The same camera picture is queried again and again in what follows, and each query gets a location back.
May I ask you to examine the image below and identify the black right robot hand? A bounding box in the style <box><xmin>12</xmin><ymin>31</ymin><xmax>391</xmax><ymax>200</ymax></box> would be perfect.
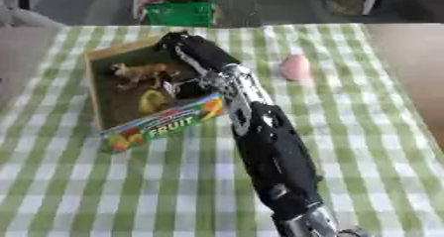
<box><xmin>154</xmin><ymin>30</ymin><xmax>243</xmax><ymax>75</ymax></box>

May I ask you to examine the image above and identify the cardboard box with fruit print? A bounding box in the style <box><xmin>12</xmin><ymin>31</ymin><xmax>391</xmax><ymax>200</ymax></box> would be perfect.
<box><xmin>81</xmin><ymin>37</ymin><xmax>228</xmax><ymax>155</ymax></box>

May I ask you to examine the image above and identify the green plastic crate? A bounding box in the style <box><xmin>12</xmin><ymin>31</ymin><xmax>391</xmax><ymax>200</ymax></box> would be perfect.
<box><xmin>142</xmin><ymin>0</ymin><xmax>219</xmax><ymax>29</ymax></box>

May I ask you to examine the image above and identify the black and white toy animal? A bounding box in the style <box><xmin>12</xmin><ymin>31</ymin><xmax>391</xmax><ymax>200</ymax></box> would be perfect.
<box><xmin>154</xmin><ymin>76</ymin><xmax>205</xmax><ymax>100</ymax></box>

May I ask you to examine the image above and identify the tan toy animal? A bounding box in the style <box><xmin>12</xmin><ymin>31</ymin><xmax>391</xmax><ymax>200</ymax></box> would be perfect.
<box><xmin>109</xmin><ymin>61</ymin><xmax>182</xmax><ymax>87</ymax></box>

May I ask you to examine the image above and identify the yellow toy banana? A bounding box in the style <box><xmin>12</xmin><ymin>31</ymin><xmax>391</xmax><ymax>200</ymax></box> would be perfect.
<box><xmin>135</xmin><ymin>88</ymin><xmax>173</xmax><ymax>115</ymax></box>

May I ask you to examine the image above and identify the pink toy peach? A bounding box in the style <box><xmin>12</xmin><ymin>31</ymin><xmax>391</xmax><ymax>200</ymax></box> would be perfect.
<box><xmin>277</xmin><ymin>54</ymin><xmax>314</xmax><ymax>82</ymax></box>

